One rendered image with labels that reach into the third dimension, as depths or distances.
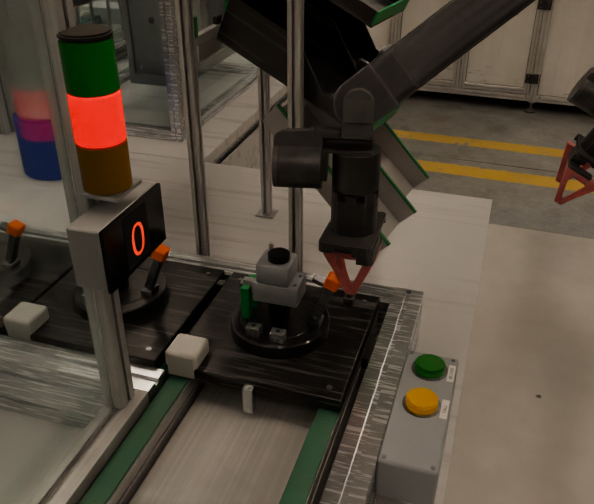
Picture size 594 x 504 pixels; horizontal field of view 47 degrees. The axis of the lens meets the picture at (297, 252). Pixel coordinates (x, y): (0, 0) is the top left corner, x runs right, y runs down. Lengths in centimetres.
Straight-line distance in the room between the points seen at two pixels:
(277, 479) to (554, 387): 47
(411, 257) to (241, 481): 67
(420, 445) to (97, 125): 50
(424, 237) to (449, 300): 23
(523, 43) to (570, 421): 401
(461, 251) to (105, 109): 90
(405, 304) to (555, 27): 393
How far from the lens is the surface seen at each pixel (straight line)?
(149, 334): 99
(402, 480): 84
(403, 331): 101
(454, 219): 154
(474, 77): 499
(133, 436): 88
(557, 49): 492
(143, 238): 76
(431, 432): 86
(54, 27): 69
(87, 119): 69
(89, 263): 72
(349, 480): 81
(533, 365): 116
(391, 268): 134
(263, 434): 91
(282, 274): 90
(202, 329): 99
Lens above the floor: 156
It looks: 31 degrees down
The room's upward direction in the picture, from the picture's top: straight up
